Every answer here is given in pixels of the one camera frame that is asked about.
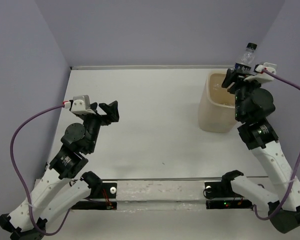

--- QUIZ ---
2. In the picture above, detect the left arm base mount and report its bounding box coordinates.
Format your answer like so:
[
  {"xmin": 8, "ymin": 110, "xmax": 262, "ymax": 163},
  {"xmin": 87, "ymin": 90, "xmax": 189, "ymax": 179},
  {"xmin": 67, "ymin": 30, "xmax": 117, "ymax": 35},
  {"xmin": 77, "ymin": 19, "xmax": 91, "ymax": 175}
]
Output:
[{"xmin": 71, "ymin": 181, "xmax": 118, "ymax": 211}]

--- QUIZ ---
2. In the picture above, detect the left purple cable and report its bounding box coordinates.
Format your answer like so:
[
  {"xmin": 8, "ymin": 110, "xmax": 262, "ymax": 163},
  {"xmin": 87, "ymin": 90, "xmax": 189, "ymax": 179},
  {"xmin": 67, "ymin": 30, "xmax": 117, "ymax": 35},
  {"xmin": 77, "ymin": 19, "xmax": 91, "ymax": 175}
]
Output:
[{"xmin": 9, "ymin": 101, "xmax": 73, "ymax": 236}]

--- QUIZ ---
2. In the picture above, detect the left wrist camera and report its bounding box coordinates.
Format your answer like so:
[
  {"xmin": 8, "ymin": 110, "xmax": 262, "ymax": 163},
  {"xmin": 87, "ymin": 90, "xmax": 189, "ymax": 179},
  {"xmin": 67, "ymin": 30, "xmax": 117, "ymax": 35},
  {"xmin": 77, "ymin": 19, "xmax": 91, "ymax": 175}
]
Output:
[{"xmin": 62, "ymin": 95, "xmax": 96, "ymax": 115}]

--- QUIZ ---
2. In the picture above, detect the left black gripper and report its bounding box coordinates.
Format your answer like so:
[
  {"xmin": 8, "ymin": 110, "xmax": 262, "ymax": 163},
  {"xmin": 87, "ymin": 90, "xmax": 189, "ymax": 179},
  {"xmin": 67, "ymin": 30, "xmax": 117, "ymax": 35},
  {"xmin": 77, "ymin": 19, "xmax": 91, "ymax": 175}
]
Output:
[{"xmin": 81, "ymin": 100, "xmax": 120, "ymax": 153}]

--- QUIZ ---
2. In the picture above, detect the black cap small bottle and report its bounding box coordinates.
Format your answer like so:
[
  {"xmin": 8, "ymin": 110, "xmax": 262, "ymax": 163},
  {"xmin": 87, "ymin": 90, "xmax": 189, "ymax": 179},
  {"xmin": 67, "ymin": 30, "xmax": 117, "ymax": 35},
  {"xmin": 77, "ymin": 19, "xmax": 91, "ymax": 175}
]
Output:
[{"xmin": 233, "ymin": 42, "xmax": 258, "ymax": 72}]

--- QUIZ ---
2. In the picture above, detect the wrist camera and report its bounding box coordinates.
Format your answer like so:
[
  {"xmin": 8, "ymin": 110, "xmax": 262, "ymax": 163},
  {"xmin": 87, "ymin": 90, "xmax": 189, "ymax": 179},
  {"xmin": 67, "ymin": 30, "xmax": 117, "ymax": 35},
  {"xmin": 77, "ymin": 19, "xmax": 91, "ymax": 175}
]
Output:
[
  {"xmin": 62, "ymin": 95, "xmax": 96, "ymax": 115},
  {"xmin": 244, "ymin": 62, "xmax": 278, "ymax": 85}
]

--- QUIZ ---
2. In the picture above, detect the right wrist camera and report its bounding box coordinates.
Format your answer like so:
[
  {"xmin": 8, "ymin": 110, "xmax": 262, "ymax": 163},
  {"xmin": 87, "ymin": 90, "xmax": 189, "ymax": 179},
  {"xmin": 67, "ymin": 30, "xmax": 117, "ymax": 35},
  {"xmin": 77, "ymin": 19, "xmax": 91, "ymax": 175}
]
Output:
[{"xmin": 244, "ymin": 62, "xmax": 278, "ymax": 85}]

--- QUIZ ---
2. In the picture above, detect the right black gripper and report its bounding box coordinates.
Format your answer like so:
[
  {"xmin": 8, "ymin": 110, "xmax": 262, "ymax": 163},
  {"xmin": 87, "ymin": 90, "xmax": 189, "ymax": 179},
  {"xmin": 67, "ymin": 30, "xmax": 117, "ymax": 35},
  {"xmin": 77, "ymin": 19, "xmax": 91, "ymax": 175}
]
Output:
[{"xmin": 220, "ymin": 67, "xmax": 262, "ymax": 121}]

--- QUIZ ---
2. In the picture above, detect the metal table rail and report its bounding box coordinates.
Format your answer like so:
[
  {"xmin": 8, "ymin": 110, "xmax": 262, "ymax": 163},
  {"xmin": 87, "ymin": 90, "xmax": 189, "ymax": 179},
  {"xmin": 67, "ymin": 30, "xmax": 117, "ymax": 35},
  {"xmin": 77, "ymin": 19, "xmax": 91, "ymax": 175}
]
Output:
[{"xmin": 70, "ymin": 65, "xmax": 234, "ymax": 71}]

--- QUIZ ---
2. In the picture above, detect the beige plastic bin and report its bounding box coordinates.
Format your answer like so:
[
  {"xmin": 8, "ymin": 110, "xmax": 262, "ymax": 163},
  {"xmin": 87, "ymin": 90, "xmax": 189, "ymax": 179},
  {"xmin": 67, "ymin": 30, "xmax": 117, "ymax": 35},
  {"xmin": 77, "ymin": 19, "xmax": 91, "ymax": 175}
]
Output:
[{"xmin": 198, "ymin": 69, "xmax": 237, "ymax": 133}]

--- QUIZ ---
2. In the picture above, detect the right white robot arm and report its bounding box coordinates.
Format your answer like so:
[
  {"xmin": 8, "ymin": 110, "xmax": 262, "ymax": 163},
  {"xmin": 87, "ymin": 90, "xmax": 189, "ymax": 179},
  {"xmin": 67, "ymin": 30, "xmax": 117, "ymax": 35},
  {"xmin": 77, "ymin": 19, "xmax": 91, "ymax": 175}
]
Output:
[{"xmin": 220, "ymin": 64, "xmax": 300, "ymax": 234}]

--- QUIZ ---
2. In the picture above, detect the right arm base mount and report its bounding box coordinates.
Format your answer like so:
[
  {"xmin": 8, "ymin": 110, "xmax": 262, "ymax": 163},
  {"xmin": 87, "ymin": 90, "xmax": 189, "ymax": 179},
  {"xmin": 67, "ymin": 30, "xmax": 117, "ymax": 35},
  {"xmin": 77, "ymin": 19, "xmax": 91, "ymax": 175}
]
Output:
[{"xmin": 202, "ymin": 181, "xmax": 253, "ymax": 210}]

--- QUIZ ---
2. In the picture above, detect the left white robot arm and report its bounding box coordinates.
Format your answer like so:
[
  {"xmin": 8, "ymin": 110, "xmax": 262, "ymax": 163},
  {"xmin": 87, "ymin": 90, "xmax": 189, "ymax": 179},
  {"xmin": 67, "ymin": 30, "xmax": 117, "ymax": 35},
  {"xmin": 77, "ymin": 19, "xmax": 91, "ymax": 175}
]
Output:
[{"xmin": 0, "ymin": 95, "xmax": 120, "ymax": 240}]

